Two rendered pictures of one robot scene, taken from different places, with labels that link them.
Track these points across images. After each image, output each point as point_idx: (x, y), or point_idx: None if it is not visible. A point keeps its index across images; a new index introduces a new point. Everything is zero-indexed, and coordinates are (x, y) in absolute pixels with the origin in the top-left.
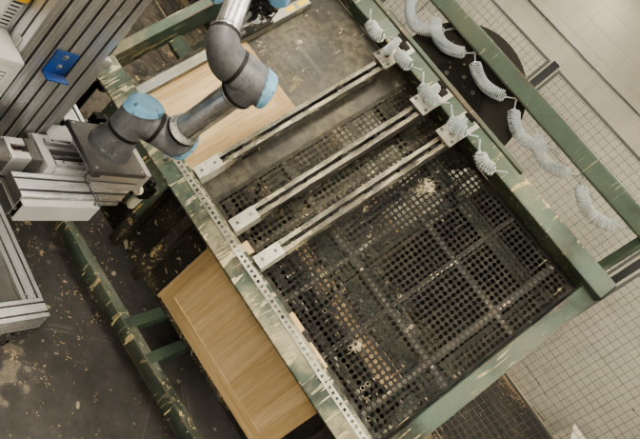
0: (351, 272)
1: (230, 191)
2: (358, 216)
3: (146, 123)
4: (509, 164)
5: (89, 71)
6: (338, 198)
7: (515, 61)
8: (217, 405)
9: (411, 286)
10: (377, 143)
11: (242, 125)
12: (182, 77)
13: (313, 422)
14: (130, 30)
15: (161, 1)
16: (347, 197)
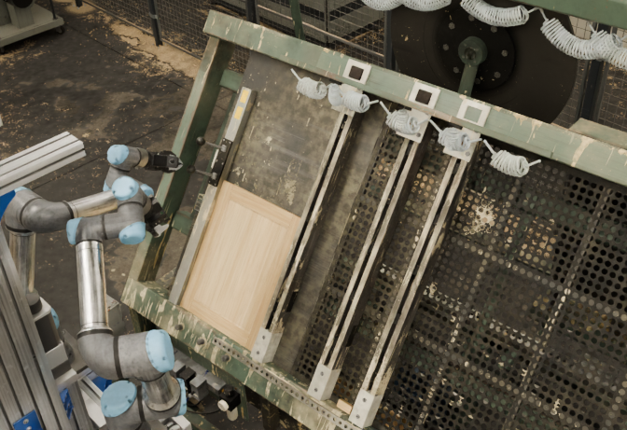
0: (458, 374)
1: (299, 353)
2: (613, 117)
3: (126, 414)
4: (550, 132)
5: (57, 406)
6: (570, 115)
7: None
8: None
9: (596, 294)
10: (397, 206)
11: (269, 274)
12: (197, 260)
13: None
14: (216, 131)
15: (236, 56)
16: (398, 296)
